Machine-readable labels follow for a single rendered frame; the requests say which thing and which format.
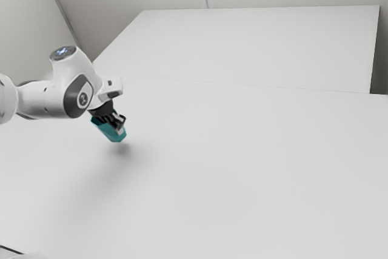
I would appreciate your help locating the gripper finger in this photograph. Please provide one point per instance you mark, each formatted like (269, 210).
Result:
(111, 121)
(122, 124)

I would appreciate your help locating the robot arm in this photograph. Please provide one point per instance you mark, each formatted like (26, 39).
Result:
(60, 89)

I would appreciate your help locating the teal faceted mug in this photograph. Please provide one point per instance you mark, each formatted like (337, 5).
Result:
(109, 134)

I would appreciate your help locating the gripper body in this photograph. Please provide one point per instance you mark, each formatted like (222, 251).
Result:
(103, 110)

